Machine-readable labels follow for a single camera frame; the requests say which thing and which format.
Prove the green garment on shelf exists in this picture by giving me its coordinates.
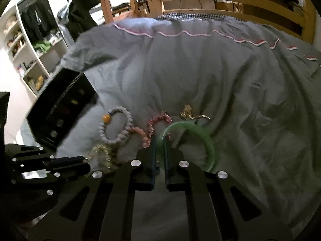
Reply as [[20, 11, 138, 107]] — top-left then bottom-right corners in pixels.
[[33, 39, 52, 53]]

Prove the white shelf wardrobe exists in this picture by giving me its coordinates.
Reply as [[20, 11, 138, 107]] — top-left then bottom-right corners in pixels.
[[1, 0, 69, 101]]

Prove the gold chain bracelet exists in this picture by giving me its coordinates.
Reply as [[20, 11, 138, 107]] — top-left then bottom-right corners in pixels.
[[85, 143, 119, 171]]

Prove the green jade bangle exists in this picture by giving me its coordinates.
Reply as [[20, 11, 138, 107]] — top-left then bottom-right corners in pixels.
[[157, 120, 217, 173]]

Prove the hanging black garment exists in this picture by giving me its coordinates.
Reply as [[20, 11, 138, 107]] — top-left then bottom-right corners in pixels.
[[66, 0, 100, 41]]

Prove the grey duvet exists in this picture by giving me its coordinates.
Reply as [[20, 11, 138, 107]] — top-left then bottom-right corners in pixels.
[[58, 17, 320, 236]]

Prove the pink bead bracelet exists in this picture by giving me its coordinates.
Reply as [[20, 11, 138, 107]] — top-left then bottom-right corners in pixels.
[[129, 112, 174, 149]]

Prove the black jewelry box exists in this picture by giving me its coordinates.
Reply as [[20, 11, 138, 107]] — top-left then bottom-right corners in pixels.
[[27, 67, 96, 150]]

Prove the white bead bracelet orange bead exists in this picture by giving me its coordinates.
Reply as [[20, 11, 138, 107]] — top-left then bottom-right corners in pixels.
[[99, 106, 133, 146]]

